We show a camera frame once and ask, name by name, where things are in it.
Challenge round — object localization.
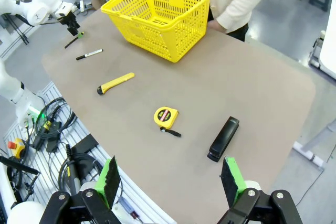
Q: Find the black tripod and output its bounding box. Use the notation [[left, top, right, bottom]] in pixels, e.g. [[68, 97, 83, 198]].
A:
[[5, 14, 30, 46]]

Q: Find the person's left forearm white sleeve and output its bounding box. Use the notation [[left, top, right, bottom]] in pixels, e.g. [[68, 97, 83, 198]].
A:
[[214, 0, 271, 32]]

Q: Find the person's left hand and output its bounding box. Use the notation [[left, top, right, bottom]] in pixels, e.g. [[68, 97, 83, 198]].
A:
[[208, 20, 227, 34]]

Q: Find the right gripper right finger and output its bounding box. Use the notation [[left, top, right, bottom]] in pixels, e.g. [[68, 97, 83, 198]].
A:
[[216, 157, 304, 224]]

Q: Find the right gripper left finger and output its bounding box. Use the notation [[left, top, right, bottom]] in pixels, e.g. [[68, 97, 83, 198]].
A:
[[39, 155, 122, 224]]

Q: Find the yellow plastic shopping basket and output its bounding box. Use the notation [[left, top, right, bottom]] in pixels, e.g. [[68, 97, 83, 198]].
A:
[[100, 0, 214, 63]]

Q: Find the black power adapter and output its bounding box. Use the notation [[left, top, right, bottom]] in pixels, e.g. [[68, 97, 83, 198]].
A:
[[46, 132, 63, 154]]

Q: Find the thin black pen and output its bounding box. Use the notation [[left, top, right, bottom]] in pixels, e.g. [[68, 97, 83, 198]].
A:
[[64, 36, 81, 49]]

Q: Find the white permanent marker black cap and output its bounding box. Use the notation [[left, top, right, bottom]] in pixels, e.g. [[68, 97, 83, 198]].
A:
[[76, 48, 104, 61]]

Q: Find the black metal bar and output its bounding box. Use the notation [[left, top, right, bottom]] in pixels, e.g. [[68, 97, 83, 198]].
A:
[[0, 155, 40, 175]]

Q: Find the black stapler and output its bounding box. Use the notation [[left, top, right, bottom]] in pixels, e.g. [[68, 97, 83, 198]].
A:
[[206, 115, 240, 163]]

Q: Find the black flat mounting plate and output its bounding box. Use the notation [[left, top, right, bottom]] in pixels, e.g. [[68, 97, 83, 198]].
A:
[[70, 133, 99, 156]]

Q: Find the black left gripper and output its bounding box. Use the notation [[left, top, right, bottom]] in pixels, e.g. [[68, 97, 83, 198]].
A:
[[60, 15, 85, 38]]

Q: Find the yellow emergency stop button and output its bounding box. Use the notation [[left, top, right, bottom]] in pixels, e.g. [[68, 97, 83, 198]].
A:
[[7, 137, 27, 159]]

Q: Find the yellow tape measure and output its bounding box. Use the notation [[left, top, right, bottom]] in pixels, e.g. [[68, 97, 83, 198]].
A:
[[153, 106, 182, 138]]

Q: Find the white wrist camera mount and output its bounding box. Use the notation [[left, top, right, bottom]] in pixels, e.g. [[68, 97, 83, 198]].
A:
[[54, 1, 74, 19]]

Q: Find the black coiled cable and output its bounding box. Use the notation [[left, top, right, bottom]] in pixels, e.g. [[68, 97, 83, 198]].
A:
[[35, 97, 78, 141], [57, 153, 103, 196]]

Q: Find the yellow utility knife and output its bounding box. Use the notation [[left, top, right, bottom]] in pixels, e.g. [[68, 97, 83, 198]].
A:
[[97, 72, 135, 95]]

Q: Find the white table foot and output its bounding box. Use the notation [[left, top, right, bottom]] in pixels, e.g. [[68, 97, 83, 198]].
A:
[[292, 141, 326, 169]]

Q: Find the black cable plug yellow label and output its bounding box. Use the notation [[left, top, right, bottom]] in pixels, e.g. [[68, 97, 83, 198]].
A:
[[39, 103, 62, 133], [64, 144, 82, 196]]

